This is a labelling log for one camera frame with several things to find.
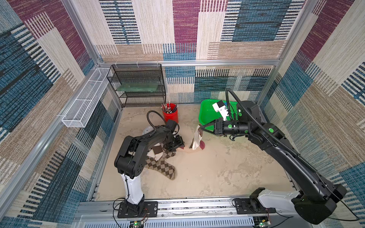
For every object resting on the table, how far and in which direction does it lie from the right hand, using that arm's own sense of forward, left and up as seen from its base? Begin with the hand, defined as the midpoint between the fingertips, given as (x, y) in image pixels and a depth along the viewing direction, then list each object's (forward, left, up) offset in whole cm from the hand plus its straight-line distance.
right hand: (204, 130), depth 62 cm
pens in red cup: (+31, +20, -19) cm, 41 cm away
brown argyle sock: (-2, +23, -34) cm, 41 cm away
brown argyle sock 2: (+5, +19, -32) cm, 38 cm away
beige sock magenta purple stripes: (+11, -2, -34) cm, 36 cm away
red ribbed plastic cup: (+28, +19, -20) cm, 39 cm away
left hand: (+10, +10, -33) cm, 36 cm away
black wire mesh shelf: (+53, +43, -15) cm, 69 cm away
